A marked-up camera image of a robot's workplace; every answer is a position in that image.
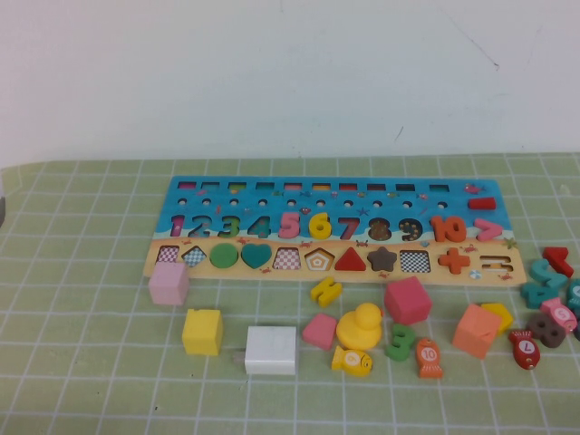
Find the brown star piece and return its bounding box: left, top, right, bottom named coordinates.
left=366, top=246, right=399, bottom=273

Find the yellow equals sign piece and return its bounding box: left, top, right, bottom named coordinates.
left=310, top=276, right=343, bottom=308

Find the blue beach number puzzle board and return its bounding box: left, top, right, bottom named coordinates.
left=145, top=175, right=529, bottom=286

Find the teal heart piece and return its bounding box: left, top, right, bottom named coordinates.
left=240, top=243, right=274, bottom=270

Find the pink fish number five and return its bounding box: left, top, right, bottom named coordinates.
left=538, top=297, right=579, bottom=334

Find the orange fish number ten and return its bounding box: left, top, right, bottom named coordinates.
left=415, top=338, right=445, bottom=381

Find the yellow rubber duck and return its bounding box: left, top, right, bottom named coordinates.
left=335, top=302, right=385, bottom=353

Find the green number three piece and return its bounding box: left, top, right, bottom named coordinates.
left=385, top=323, right=414, bottom=363

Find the orange plus sign piece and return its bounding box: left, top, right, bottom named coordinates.
left=438, top=246, right=472, bottom=276

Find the red triangle piece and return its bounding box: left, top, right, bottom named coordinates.
left=334, top=246, right=367, bottom=273

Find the magenta cube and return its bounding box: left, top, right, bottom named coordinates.
left=383, top=276, right=434, bottom=326

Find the yellow number six piece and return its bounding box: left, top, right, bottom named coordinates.
left=308, top=212, right=334, bottom=240

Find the orange cube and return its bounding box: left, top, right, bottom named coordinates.
left=451, top=303, right=503, bottom=362

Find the yellow cube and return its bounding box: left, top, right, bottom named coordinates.
left=181, top=308, right=224, bottom=357

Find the green checked tablecloth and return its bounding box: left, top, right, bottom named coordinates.
left=0, top=152, right=580, bottom=435

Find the orange number ten piece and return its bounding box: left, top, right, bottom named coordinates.
left=430, top=216, right=469, bottom=244

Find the brown number eight piece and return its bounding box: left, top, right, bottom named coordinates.
left=529, top=313, right=570, bottom=349

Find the pink number five piece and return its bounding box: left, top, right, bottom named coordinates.
left=278, top=211, right=304, bottom=240

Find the light pink cube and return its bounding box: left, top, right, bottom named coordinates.
left=148, top=262, right=190, bottom=306

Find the teal number four piece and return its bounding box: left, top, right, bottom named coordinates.
left=520, top=276, right=567, bottom=312

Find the teal number two piece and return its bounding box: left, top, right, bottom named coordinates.
left=529, top=257, right=570, bottom=289

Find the red fish number seven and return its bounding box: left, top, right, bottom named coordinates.
left=507, top=329, right=542, bottom=372

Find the green circle piece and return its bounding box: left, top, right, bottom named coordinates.
left=208, top=243, right=239, bottom=269

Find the white power adapter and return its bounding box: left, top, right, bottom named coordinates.
left=233, top=324, right=298, bottom=376

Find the pink trapezoid piece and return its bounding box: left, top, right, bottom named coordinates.
left=302, top=313, right=339, bottom=353

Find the red number seven piece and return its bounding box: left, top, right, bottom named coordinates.
left=542, top=246, right=575, bottom=278

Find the pink greater-than sign piece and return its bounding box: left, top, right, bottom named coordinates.
left=474, top=218, right=506, bottom=243

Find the yellow pentagon piece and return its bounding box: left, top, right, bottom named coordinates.
left=480, top=302, right=516, bottom=337

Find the yellow fish number nine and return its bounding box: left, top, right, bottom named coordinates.
left=331, top=346, right=373, bottom=378

